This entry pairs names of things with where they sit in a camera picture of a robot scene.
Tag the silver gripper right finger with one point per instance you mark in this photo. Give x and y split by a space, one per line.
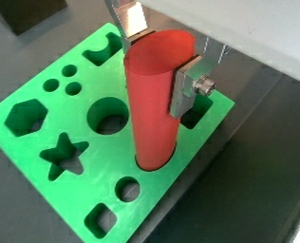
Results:
192 77

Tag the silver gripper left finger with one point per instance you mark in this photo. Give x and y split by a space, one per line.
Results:
130 21

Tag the red oval cylinder peg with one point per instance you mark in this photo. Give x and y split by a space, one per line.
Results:
150 62

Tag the green shape sorting board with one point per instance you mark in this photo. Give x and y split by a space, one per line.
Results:
66 134

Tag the black curved peg holder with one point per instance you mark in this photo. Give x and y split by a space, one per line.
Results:
22 14

